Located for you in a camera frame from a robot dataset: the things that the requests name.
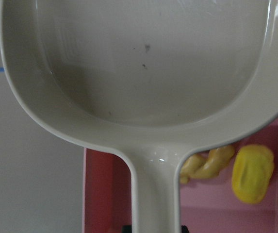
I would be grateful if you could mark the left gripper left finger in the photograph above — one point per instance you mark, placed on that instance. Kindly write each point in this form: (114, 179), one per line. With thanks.
(126, 229)

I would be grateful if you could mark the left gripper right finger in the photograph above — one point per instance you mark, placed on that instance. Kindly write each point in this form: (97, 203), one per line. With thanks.
(184, 229)

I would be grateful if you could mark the tan toy ginger root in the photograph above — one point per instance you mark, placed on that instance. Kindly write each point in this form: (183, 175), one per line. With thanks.
(200, 167)

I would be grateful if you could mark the yellow toy lemon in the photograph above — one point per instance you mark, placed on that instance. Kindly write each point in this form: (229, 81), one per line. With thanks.
(251, 174)

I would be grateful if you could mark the beige plastic dustpan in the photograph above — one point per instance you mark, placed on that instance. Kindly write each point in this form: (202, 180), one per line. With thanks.
(151, 81)

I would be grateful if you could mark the pink plastic bin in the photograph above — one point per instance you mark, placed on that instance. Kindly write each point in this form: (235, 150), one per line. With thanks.
(207, 206)

